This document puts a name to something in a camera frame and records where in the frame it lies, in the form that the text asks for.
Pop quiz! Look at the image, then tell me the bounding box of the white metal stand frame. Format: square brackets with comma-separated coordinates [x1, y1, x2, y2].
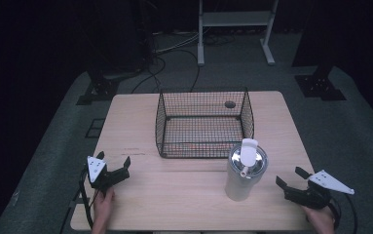
[197, 0, 280, 67]

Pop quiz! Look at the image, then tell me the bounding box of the black floor cable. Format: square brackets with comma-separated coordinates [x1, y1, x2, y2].
[131, 48, 202, 95]

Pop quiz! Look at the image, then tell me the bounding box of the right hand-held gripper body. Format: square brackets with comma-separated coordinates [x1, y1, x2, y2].
[284, 169, 355, 211]

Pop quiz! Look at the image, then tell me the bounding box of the black stand base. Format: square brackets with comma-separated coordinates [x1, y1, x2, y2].
[76, 64, 121, 106]
[292, 63, 348, 101]

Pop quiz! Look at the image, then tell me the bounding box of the black wire mesh basket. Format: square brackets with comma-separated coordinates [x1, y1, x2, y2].
[155, 86, 256, 160]

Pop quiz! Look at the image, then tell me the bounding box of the white tumbler with lid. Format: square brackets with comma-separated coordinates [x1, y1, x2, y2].
[224, 137, 270, 202]

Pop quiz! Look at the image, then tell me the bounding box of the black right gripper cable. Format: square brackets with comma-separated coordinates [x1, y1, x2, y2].
[328, 193, 359, 234]

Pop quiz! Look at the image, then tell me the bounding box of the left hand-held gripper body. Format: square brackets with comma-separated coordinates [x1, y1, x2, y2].
[87, 155, 131, 196]

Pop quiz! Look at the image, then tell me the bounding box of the square floor hatch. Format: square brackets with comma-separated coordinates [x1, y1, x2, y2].
[85, 118, 106, 139]

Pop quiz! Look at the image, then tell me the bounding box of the person's left hand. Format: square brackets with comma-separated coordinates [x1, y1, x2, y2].
[93, 187, 116, 227]

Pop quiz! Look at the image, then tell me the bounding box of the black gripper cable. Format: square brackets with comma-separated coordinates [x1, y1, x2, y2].
[328, 193, 359, 234]
[78, 165, 94, 229]

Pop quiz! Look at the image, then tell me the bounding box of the white floor cable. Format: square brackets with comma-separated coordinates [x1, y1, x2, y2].
[154, 30, 205, 56]

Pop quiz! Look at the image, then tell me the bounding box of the person's right hand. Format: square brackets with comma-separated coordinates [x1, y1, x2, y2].
[302, 205, 336, 234]

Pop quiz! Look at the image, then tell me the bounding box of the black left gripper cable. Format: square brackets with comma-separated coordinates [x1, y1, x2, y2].
[78, 165, 94, 229]

